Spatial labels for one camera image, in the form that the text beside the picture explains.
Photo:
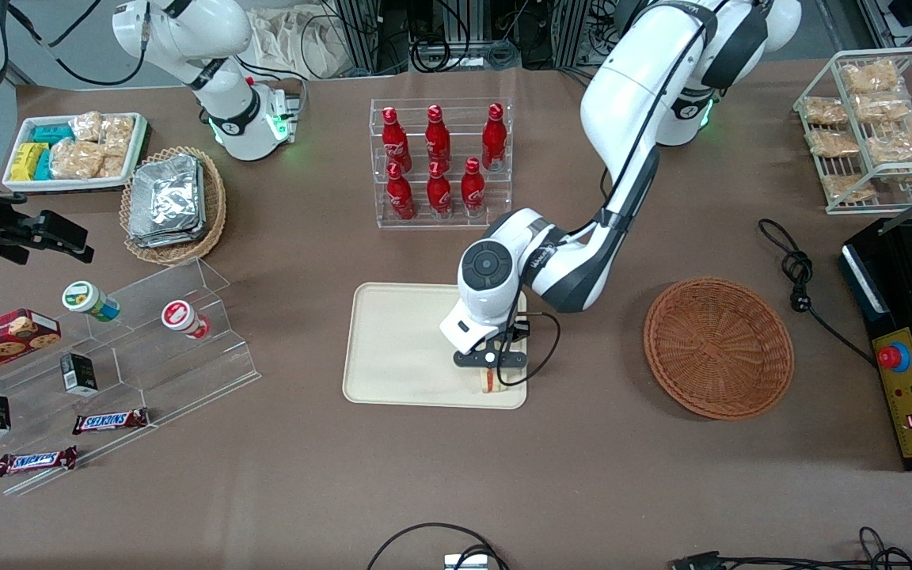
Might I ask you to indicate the yellow snack packet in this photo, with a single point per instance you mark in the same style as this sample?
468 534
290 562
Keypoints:
27 161

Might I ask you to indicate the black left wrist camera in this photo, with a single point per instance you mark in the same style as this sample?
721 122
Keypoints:
472 360

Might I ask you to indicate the foil wrapped pack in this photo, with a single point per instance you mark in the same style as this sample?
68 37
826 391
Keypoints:
167 237
165 194

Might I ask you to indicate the cream cloth bag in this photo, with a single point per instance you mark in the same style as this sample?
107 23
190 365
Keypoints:
290 39

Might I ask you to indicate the clear acrylic tiered shelf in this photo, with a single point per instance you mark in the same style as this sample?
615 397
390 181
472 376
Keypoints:
155 356

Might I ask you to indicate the cream plastic tray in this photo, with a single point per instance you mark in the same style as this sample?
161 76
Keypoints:
408 348

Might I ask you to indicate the red cola bottle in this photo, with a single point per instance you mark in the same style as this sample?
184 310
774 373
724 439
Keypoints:
438 141
494 138
473 190
400 198
395 142
439 194

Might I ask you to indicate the red emergency stop button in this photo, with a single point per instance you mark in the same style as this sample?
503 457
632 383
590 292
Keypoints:
893 358

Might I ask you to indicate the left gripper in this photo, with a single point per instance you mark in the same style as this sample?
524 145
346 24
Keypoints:
521 330

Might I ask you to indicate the red lid yogurt cup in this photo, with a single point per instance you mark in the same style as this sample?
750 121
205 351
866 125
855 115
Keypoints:
180 317

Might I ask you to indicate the white rectangular snack tray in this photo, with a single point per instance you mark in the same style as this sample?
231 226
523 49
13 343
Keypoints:
20 184

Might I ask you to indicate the brown wicker basket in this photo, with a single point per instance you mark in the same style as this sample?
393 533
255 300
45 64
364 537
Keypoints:
717 348

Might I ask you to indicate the teal snack packet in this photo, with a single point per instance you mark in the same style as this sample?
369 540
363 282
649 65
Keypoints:
52 133
44 165

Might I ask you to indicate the clear acrylic bottle rack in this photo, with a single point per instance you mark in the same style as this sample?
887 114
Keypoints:
495 202

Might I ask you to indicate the small white device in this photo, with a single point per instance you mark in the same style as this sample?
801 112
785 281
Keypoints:
465 562

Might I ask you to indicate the green sunflower lid cup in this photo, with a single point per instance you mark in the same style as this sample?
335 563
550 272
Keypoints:
84 298

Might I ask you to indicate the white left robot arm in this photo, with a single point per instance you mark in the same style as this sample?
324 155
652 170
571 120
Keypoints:
638 87

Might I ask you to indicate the black machine with yellow panel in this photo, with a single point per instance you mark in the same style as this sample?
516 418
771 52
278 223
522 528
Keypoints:
899 277

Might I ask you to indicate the red tartan cookie box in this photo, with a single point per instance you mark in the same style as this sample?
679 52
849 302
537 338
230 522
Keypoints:
1 336

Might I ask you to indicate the clear bag rice crackers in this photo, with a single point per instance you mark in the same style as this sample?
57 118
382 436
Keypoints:
881 107
117 134
114 166
848 188
899 144
869 77
832 143
85 127
824 111
76 160

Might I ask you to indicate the light wicker basket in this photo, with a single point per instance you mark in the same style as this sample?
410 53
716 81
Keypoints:
214 206

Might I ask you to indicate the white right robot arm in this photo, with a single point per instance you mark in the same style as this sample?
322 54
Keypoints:
210 47

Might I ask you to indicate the plastic sandwich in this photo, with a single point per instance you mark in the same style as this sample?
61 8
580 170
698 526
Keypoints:
489 382

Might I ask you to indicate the Snickers chocolate bar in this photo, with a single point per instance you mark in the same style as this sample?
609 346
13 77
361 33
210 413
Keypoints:
112 420
36 461

